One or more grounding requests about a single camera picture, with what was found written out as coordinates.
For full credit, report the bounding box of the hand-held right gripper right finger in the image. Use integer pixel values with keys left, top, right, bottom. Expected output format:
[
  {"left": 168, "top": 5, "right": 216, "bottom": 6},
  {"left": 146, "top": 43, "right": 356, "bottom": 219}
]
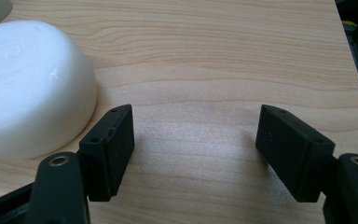
[{"left": 255, "top": 104, "right": 358, "bottom": 224}]

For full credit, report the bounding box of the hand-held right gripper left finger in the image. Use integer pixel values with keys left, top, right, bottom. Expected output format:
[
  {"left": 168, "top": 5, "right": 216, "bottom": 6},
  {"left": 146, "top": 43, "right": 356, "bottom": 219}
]
[{"left": 24, "top": 104, "right": 136, "bottom": 224}]

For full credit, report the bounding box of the white upturned bowl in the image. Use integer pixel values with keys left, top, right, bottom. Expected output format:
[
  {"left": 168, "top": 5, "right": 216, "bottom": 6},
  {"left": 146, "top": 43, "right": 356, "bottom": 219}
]
[{"left": 0, "top": 20, "right": 98, "bottom": 161}]

